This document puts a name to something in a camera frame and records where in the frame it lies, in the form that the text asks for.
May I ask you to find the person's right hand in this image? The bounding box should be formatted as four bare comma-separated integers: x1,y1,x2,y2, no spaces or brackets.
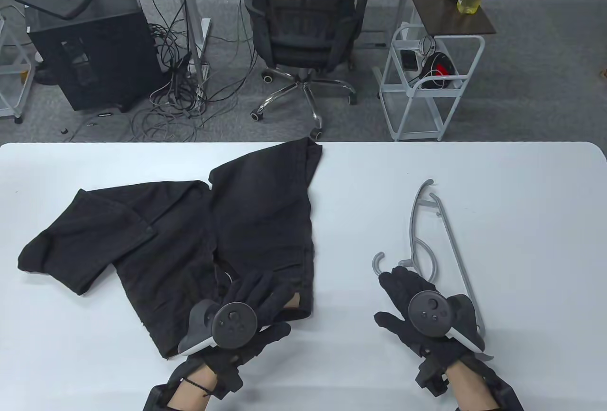
374,266,496,395

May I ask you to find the person's left hand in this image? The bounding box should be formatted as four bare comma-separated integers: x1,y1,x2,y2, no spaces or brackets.
178,270,300,400

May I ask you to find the dark grey hand controller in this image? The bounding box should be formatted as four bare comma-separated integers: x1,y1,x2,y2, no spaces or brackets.
408,291,487,352
178,300,259,355

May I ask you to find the grey plastic hanger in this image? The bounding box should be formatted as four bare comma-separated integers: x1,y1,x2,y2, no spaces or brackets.
372,178,487,338

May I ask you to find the person's left forearm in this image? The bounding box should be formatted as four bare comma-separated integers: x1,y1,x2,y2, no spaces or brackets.
164,364,216,411

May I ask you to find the person's right forearm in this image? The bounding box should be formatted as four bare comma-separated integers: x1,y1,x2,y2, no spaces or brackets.
445,361,487,411

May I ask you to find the white metal trolley cart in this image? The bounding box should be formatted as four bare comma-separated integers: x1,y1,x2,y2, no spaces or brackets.
378,23,486,142

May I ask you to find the black and red device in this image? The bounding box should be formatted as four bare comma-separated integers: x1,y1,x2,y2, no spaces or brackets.
420,52,460,90

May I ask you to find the dark brown side table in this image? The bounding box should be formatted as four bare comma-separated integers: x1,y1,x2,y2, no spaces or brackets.
403,0,497,36

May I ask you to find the black computer tower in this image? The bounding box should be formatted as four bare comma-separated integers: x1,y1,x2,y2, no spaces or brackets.
25,0,164,112

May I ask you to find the black mesh office chair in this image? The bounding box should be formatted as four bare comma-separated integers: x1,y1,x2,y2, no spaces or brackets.
243,0,371,141

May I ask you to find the white metal rack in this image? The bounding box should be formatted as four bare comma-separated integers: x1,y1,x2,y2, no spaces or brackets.
0,5,36,124

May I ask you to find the black cord bracelet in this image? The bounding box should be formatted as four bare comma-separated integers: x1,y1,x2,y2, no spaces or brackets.
183,377,212,397

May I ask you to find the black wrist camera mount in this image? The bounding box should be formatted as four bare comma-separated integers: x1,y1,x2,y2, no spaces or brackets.
145,361,190,411
474,359,524,411

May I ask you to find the tangle of black cables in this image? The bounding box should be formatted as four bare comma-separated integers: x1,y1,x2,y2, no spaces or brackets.
128,0,257,143

